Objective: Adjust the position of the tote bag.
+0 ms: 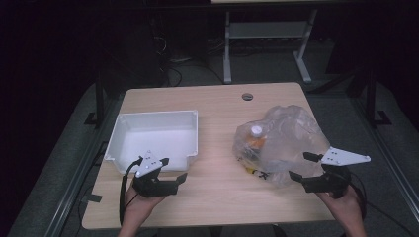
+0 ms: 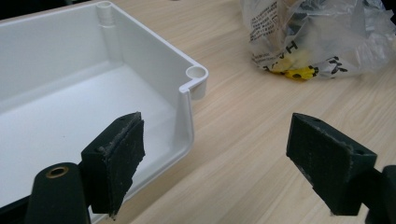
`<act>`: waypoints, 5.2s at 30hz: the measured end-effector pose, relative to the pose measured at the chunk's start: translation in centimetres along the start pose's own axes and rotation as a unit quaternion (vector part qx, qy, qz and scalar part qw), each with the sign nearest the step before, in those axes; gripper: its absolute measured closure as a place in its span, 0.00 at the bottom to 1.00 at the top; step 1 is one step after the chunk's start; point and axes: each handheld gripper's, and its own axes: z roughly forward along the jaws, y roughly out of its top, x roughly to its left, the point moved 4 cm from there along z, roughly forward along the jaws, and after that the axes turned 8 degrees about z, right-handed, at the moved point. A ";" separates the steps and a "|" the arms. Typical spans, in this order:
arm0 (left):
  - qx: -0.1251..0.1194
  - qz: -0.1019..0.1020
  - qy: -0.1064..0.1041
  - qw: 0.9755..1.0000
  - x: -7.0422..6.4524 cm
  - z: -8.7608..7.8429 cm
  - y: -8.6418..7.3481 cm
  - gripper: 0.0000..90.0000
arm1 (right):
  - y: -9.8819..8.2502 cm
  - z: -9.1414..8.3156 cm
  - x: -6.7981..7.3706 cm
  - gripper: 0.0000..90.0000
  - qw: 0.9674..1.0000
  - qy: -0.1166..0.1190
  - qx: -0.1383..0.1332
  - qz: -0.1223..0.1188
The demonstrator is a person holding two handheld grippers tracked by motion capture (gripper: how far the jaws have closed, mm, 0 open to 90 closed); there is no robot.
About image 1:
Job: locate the orange drink bottle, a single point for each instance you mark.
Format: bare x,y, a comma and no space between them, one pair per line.
256,141

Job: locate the black metal stand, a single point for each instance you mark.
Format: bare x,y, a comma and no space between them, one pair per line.
371,98
99,98

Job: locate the black tape strip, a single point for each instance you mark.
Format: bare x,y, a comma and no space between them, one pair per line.
92,198

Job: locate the person's right hand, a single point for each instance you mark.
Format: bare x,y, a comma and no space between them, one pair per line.
347,209

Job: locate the white plastic bin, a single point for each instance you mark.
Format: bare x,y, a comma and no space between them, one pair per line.
158,141

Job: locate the person's left hand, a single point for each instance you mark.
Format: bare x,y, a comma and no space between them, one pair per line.
140,205

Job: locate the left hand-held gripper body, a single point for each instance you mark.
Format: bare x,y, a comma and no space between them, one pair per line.
150,187

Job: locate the aluminium floor rail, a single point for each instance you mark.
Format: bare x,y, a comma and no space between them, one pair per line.
392,164
75,184

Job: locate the grey round table grommet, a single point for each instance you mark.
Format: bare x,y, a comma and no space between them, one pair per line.
247,96

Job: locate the clear plastic bag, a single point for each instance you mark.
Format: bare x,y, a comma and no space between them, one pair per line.
290,138

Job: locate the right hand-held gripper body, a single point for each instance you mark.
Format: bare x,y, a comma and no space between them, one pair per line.
332,182

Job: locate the white metal desk frame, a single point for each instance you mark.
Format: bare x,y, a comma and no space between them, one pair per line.
267,29

